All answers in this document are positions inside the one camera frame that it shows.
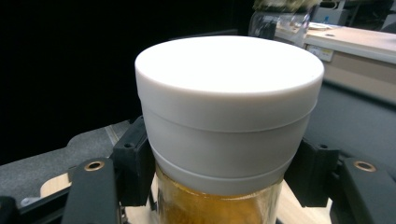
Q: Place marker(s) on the amber jar with white lid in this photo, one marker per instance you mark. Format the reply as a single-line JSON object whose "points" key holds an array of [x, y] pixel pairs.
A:
{"points": [[227, 124]]}

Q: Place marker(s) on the beige wooden desk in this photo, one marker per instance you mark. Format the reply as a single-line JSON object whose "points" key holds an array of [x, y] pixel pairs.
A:
{"points": [[358, 43]]}

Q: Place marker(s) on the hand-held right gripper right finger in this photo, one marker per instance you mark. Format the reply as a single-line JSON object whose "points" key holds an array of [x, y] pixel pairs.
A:
{"points": [[314, 177]]}

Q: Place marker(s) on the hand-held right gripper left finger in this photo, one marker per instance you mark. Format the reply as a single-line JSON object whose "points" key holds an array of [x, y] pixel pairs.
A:
{"points": [[135, 168]]}

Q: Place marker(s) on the clear glass jar silver lid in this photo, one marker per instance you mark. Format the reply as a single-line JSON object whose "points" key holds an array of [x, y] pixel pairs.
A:
{"points": [[289, 21]]}

